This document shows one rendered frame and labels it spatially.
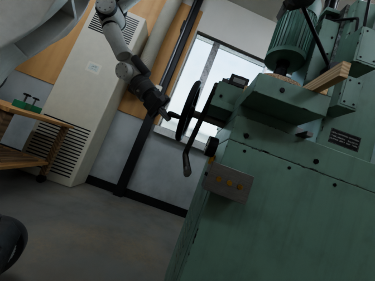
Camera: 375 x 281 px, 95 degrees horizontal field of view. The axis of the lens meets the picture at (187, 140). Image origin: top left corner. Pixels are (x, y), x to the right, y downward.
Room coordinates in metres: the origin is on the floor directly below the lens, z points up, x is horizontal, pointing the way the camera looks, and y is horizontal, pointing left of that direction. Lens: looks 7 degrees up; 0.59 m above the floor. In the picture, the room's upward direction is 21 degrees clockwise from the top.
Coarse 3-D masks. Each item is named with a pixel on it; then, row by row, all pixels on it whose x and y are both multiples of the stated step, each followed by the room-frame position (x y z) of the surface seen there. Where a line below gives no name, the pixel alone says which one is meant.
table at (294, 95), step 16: (256, 80) 0.45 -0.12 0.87; (272, 80) 0.45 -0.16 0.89; (240, 96) 0.62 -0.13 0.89; (256, 96) 0.47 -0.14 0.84; (272, 96) 0.45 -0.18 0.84; (288, 96) 0.45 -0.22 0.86; (304, 96) 0.44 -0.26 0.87; (320, 96) 0.44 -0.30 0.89; (208, 112) 0.77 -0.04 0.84; (224, 112) 0.69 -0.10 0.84; (272, 112) 0.53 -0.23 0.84; (288, 112) 0.49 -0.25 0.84; (304, 112) 0.46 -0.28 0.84; (320, 112) 0.44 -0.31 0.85
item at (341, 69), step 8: (344, 64) 0.36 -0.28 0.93; (328, 72) 0.40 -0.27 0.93; (336, 72) 0.37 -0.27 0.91; (344, 72) 0.36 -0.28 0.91; (312, 80) 0.46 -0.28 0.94; (320, 80) 0.42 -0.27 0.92; (328, 80) 0.39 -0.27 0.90; (336, 80) 0.38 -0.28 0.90; (312, 88) 0.45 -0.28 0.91; (320, 88) 0.42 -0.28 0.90
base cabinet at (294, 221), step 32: (224, 160) 0.55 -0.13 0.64; (256, 160) 0.54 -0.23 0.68; (256, 192) 0.54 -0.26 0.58; (288, 192) 0.54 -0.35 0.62; (320, 192) 0.54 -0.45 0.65; (352, 192) 0.53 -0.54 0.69; (192, 224) 0.66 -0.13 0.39; (224, 224) 0.55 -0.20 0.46; (256, 224) 0.54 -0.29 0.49; (288, 224) 0.54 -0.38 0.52; (320, 224) 0.54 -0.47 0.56; (352, 224) 0.53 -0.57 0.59; (192, 256) 0.55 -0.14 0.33; (224, 256) 0.54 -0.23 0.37; (256, 256) 0.54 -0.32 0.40; (288, 256) 0.54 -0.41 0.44; (320, 256) 0.53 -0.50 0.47; (352, 256) 0.53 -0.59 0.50
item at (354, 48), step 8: (360, 32) 0.57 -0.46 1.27; (368, 32) 0.56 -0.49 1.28; (344, 40) 0.64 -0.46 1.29; (352, 40) 0.60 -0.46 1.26; (360, 40) 0.57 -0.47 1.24; (368, 40) 0.56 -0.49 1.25; (344, 48) 0.63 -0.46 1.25; (352, 48) 0.58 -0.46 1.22; (360, 48) 0.56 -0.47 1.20; (368, 48) 0.56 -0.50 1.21; (344, 56) 0.61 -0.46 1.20; (352, 56) 0.57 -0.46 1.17; (360, 56) 0.56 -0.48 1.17; (368, 56) 0.56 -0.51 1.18; (352, 64) 0.58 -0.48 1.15; (360, 64) 0.57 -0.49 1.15; (368, 64) 0.56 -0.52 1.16; (352, 72) 0.62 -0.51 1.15; (360, 72) 0.60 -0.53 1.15
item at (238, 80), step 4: (232, 76) 0.68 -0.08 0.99; (236, 76) 0.68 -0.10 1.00; (240, 76) 0.68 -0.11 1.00; (224, 80) 0.72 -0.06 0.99; (228, 80) 0.72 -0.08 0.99; (232, 80) 0.68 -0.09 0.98; (236, 80) 0.68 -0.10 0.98; (240, 80) 0.68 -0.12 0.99; (244, 80) 0.68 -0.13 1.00; (248, 80) 0.68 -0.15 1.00; (232, 84) 0.68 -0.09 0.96; (236, 84) 0.68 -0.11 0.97; (240, 84) 0.68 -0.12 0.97; (244, 84) 0.68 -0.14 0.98
